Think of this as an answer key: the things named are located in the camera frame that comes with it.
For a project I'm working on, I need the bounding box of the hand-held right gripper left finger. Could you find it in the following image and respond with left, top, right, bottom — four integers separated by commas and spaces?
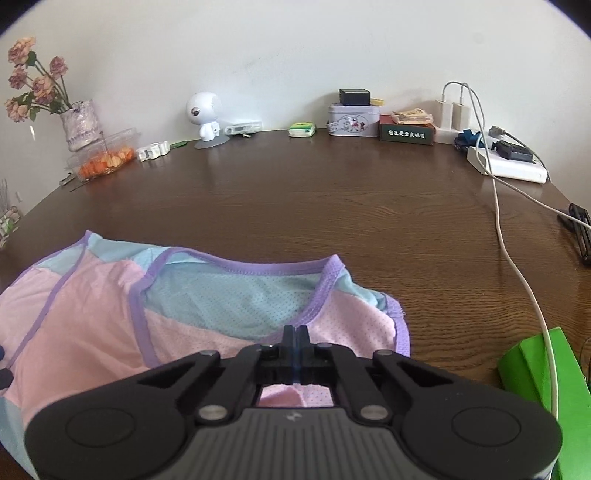
134, 325, 296, 423

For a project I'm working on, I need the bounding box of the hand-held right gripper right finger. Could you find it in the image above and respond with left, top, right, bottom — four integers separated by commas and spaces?
295, 325, 458, 423

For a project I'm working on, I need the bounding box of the pink and blue mesh vest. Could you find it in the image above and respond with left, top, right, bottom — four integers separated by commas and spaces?
0, 230, 411, 467

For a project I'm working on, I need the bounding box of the pile of small orange fruits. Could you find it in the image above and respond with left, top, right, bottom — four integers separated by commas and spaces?
78, 145, 134, 179

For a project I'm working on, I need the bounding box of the green plastic stand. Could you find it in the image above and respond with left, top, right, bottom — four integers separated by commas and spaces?
496, 327, 591, 480

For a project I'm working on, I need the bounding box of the white rectangular device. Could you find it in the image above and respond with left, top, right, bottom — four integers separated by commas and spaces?
223, 120, 263, 137

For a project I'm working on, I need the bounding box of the printed tin box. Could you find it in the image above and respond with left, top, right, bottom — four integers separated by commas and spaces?
328, 104, 380, 138

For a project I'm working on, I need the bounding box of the dark box with green label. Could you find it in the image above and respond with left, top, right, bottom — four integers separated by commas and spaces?
379, 121, 435, 146

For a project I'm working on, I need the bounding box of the white plastic holder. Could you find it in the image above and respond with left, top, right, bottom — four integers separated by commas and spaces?
136, 142, 171, 162

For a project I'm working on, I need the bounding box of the white textured vase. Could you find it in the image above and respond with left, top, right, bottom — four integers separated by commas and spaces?
60, 99, 105, 153

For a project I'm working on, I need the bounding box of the clear plastic fruit box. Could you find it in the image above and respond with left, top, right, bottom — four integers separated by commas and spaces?
67, 129, 142, 183

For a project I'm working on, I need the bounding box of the tan snack wrapper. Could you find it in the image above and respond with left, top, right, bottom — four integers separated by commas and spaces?
392, 107, 435, 125

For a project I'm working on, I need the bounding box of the blue bundled item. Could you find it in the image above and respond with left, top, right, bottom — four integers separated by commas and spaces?
453, 130, 485, 151

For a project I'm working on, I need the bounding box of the bunch of dried roses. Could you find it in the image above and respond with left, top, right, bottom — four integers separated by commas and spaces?
4, 37, 71, 123

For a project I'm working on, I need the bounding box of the white power strip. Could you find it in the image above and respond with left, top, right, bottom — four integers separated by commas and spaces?
467, 145, 549, 184

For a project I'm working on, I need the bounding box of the black adapter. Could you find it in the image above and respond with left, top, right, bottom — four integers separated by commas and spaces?
492, 141, 536, 162

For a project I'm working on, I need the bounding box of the black clip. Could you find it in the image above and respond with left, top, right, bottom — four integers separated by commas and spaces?
556, 203, 591, 266

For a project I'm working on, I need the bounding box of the long white cable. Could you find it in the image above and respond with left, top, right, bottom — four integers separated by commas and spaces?
441, 80, 559, 418

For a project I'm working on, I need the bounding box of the white robot-shaped camera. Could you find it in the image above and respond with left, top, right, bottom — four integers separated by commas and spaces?
186, 91, 229, 149

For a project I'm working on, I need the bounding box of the white wall charger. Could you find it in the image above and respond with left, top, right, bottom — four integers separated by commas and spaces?
435, 99, 455, 131
452, 100, 472, 131

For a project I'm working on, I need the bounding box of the grey USB cable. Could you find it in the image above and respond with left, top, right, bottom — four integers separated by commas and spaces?
488, 124, 546, 162

